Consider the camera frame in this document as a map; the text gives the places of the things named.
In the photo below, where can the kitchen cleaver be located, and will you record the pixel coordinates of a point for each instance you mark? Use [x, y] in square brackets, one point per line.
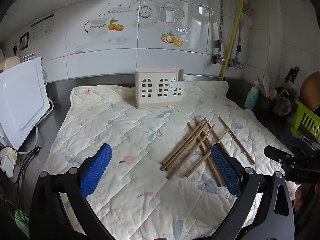
[291, 75]

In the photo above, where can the cream house-pattern utensil holder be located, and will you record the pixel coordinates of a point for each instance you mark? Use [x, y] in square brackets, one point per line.
[152, 97]

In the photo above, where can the round wooden cutting board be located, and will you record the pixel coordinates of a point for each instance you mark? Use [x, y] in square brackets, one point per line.
[311, 87]

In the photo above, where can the cream rice cooker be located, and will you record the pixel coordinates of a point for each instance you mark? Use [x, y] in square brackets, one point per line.
[10, 62]

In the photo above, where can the white rice paddle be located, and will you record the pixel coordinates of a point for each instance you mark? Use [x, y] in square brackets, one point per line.
[266, 82]

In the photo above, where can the white printed wall sticker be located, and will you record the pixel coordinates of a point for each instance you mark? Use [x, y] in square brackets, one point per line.
[42, 27]

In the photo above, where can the group of wooden chopsticks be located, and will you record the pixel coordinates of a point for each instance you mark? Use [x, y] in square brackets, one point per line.
[186, 145]

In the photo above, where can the metal water valve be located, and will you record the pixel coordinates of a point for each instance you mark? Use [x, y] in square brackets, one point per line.
[218, 59]
[235, 64]

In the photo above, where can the white power adapter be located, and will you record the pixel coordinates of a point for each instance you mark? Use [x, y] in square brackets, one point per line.
[7, 161]

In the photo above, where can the white metal appliance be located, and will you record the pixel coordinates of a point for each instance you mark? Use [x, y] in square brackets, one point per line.
[20, 105]

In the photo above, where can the pale green spatula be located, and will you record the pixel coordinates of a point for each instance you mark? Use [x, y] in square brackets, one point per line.
[260, 86]

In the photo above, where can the green plastic basket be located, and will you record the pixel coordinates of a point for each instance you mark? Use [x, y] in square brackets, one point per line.
[308, 120]

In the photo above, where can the person's right hand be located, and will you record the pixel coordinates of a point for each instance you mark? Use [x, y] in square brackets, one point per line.
[300, 196]

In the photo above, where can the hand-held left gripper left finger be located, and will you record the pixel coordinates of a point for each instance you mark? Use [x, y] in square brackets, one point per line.
[96, 171]

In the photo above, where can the cream quilted printed mat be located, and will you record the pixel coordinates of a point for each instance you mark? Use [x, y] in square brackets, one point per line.
[140, 175]

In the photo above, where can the yellow gas pipe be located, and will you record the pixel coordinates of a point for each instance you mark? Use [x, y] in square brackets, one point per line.
[233, 32]

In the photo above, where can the black wall socket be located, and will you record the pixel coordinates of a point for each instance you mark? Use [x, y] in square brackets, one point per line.
[24, 40]

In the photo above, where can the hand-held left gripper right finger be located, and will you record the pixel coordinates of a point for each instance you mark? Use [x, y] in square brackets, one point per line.
[226, 172]

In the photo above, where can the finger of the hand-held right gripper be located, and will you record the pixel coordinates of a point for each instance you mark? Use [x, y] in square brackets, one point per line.
[292, 140]
[277, 155]

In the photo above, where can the teal pump bottle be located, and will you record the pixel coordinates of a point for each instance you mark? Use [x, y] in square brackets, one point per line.
[251, 97]

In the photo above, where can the wooden spoon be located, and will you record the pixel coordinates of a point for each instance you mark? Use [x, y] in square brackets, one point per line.
[273, 93]

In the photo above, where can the black utensil pot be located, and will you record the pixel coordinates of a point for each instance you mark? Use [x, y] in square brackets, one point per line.
[265, 103]

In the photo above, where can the dark cooking pan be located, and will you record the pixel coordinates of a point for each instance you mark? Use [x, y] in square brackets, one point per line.
[283, 102]

